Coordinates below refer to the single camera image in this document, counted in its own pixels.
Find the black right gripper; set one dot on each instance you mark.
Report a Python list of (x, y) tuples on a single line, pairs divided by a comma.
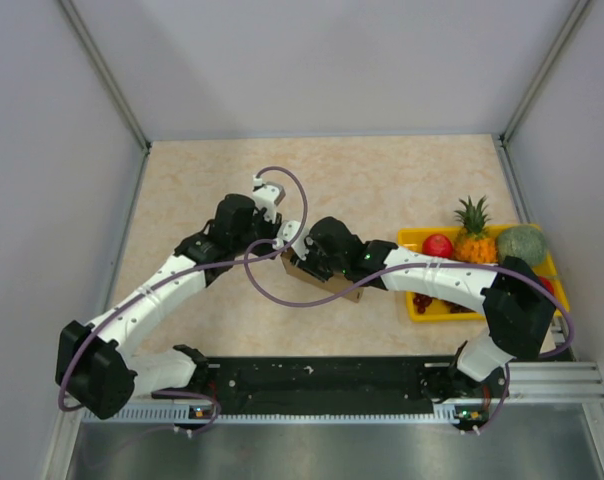
[(308, 264)]

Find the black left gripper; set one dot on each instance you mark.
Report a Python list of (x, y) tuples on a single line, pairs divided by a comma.
[(271, 229)]

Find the brown cardboard box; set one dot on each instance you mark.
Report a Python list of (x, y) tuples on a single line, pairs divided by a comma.
[(333, 285)]

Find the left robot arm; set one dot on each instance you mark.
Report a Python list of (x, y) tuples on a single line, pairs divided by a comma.
[(98, 364)]

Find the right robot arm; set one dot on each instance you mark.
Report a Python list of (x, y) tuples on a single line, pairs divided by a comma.
[(514, 303)]

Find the purple grape bunch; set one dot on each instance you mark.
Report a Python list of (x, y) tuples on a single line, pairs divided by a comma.
[(428, 305)]

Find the red apple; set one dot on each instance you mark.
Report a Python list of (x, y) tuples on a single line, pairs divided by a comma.
[(438, 245)]

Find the yellow plastic tray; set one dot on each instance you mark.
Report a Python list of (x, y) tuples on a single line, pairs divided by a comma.
[(412, 238)]

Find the orange pineapple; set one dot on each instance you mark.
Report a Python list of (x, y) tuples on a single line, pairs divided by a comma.
[(473, 243)]

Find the green melon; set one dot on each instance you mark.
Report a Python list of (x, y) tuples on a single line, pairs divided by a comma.
[(525, 242)]

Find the red tomato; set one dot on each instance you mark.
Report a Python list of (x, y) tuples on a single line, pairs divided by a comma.
[(547, 284)]

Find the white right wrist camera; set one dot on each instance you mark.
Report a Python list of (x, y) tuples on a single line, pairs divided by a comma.
[(292, 235)]

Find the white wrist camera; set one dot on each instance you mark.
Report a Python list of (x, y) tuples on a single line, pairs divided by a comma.
[(267, 197), (292, 235)]

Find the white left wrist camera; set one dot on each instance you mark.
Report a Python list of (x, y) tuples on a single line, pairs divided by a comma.
[(267, 197)]

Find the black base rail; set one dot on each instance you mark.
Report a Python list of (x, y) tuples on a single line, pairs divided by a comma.
[(334, 385)]

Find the left aluminium frame post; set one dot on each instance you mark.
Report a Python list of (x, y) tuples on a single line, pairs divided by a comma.
[(103, 72)]

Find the aluminium frame post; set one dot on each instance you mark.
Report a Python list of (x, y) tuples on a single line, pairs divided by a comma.
[(103, 72), (570, 26)]

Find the right aluminium frame post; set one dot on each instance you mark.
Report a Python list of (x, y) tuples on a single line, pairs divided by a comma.
[(570, 26)]

